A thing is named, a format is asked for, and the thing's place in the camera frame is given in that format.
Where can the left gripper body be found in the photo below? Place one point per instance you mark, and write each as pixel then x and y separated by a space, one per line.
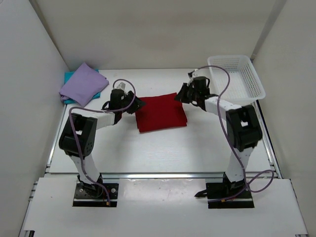
pixel 127 98

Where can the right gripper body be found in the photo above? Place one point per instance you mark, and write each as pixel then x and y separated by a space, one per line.
pixel 195 94

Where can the red t-shirt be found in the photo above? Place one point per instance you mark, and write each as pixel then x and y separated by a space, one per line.
pixel 160 112

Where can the purple t-shirt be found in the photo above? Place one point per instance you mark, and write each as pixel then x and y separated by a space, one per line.
pixel 84 68

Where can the teal t-shirt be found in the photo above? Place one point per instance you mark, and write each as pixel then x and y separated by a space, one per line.
pixel 82 87

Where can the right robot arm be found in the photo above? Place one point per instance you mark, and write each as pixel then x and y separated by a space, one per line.
pixel 240 123

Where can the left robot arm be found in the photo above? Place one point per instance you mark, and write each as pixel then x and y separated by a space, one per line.
pixel 78 135

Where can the white plastic basket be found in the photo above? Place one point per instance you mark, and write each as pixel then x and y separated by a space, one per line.
pixel 236 75

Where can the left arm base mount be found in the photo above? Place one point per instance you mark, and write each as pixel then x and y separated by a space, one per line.
pixel 92 195

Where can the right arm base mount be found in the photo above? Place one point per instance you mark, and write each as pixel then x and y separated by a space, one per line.
pixel 227 195

